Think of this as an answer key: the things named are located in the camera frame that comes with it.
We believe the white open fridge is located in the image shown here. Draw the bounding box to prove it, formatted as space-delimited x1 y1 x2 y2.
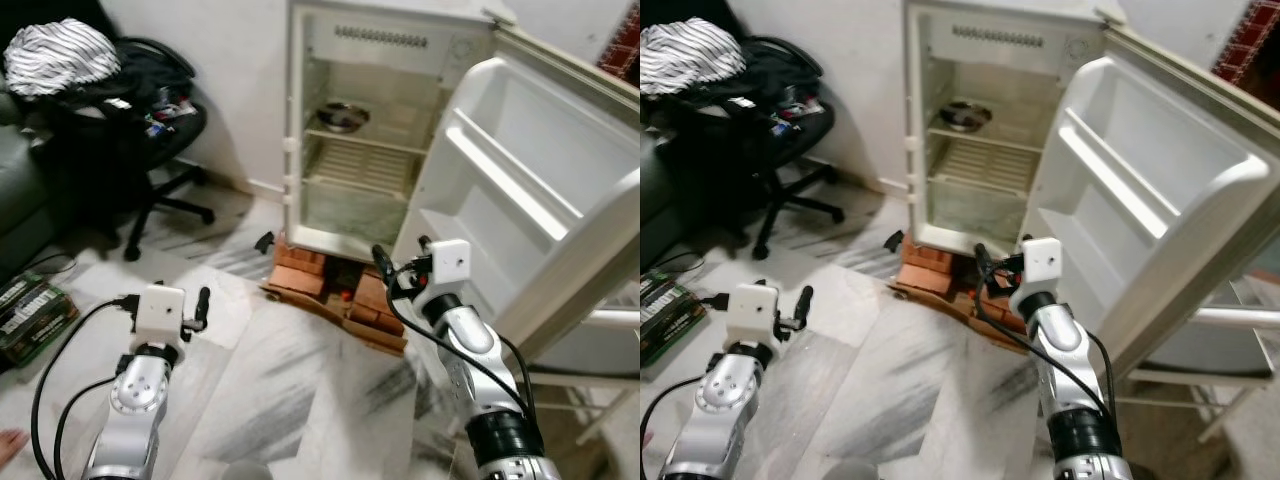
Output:
283 0 503 264
905 0 1123 260

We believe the white fridge door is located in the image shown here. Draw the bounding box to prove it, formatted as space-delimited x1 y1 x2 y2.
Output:
1018 25 1280 379
393 25 641 363

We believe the red brick stack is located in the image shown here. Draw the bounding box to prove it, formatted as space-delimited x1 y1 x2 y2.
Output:
262 233 411 357
890 230 1027 353

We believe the green printed box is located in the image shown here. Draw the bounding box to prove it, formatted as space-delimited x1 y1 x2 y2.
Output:
640 268 707 367
0 274 80 367

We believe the steel bowl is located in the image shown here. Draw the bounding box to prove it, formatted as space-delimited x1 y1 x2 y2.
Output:
940 100 994 134
318 102 372 135

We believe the black office chair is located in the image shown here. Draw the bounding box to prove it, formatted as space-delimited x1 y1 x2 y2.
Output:
662 38 847 262
38 38 217 264

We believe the dark green sofa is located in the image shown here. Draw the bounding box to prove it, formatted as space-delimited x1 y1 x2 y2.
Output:
0 95 63 283
640 130 673 273

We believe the black white striped cloth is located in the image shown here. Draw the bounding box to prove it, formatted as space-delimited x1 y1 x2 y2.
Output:
5 18 122 100
640 18 747 97

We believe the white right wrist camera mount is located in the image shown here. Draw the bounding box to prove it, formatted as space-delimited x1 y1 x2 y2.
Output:
1020 237 1064 297
418 239 473 302

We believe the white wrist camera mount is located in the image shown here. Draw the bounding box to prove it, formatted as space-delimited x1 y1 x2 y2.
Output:
135 284 189 347
418 239 473 302
727 283 780 347
1020 237 1064 297

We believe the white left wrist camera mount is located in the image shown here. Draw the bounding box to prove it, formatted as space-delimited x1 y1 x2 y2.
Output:
135 284 189 347
727 283 780 347

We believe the white frame stand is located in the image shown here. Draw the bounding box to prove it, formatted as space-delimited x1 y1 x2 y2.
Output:
1118 303 1280 443
525 306 641 443

